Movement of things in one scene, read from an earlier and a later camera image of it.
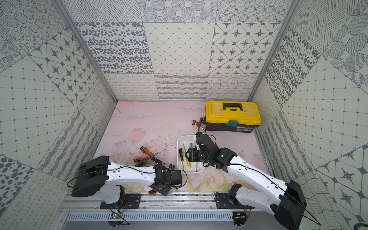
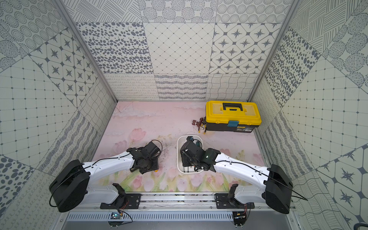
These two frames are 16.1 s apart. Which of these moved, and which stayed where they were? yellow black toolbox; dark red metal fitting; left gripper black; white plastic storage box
Moved: left gripper black
Stayed: yellow black toolbox; white plastic storage box; dark red metal fitting
